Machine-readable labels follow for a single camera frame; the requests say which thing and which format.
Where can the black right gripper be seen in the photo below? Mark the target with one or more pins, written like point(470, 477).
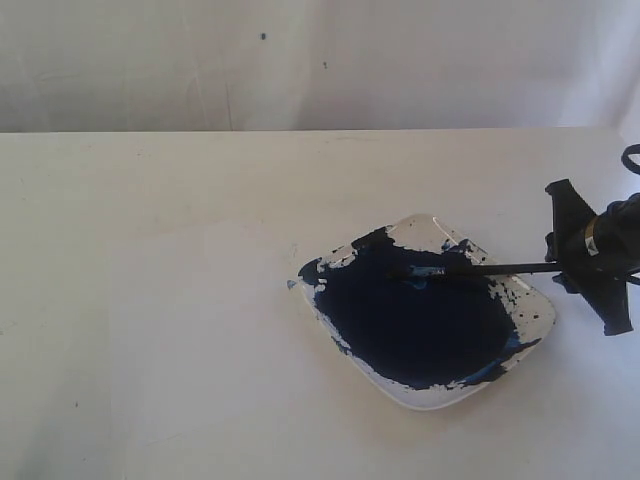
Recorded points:
point(602, 249)

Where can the black paintbrush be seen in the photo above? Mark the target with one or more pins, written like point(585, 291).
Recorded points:
point(473, 270)

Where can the white sheet of paper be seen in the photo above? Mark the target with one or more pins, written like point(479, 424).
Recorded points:
point(206, 323)

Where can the white plate with blue paint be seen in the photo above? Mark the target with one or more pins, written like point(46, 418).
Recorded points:
point(426, 343)

